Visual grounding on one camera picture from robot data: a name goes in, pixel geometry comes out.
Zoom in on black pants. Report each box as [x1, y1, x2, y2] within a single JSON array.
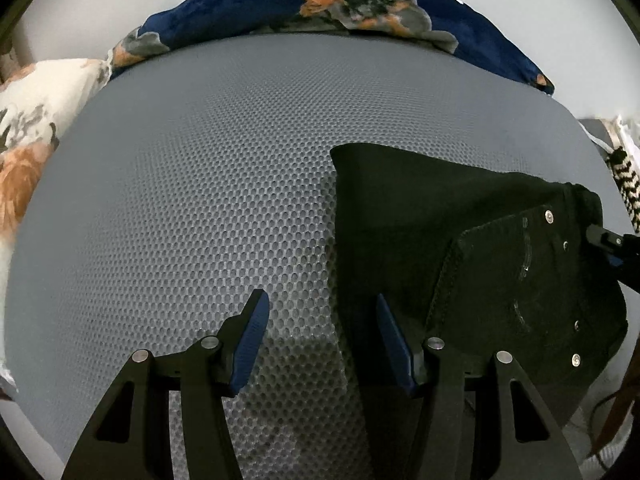
[[331, 143, 639, 479]]

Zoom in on black white striped cloth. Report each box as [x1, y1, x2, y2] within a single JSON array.
[[606, 148, 640, 234]]

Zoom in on white crumpled cloth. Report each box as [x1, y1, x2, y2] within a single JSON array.
[[579, 115, 639, 158]]

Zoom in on grey mesh mattress cover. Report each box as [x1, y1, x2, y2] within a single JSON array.
[[6, 34, 631, 479]]

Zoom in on white floral pillow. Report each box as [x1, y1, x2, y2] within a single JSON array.
[[0, 56, 114, 401]]

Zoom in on navy floral blanket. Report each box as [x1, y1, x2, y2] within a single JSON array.
[[107, 0, 554, 96]]

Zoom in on black cable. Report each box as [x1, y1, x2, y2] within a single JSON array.
[[587, 389, 626, 470]]

